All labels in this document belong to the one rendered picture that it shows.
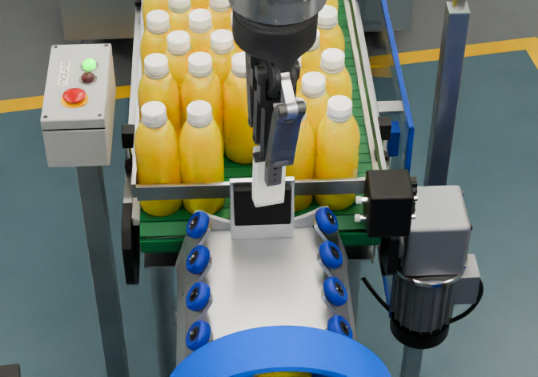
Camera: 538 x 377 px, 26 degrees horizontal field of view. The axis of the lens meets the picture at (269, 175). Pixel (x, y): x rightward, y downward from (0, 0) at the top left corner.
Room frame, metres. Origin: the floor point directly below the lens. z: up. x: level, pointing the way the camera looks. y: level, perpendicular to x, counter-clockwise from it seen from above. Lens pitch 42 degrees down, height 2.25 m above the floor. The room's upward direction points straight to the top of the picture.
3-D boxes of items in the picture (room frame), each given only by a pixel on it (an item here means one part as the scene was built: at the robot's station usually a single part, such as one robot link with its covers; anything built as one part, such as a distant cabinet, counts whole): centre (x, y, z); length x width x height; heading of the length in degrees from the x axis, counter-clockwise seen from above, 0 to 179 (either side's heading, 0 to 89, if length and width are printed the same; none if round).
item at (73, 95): (1.44, 0.31, 1.11); 0.04 x 0.04 x 0.01
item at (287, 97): (0.81, -0.01, 1.62); 0.05 x 0.02 x 0.05; 16
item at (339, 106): (1.43, -0.11, 1.09); 0.04 x 0.04 x 0.02
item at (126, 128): (1.51, 0.24, 0.94); 0.03 x 0.02 x 0.08; 3
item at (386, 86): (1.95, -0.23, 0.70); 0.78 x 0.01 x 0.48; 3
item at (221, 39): (1.61, 0.08, 1.09); 0.04 x 0.04 x 0.02
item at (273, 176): (0.83, -0.01, 1.51); 0.03 x 0.01 x 0.05; 16
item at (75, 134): (1.49, 0.31, 1.05); 0.20 x 0.10 x 0.10; 3
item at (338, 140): (1.43, -0.11, 0.99); 0.07 x 0.07 x 0.19
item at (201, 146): (1.42, 0.11, 0.99); 0.07 x 0.07 x 0.19
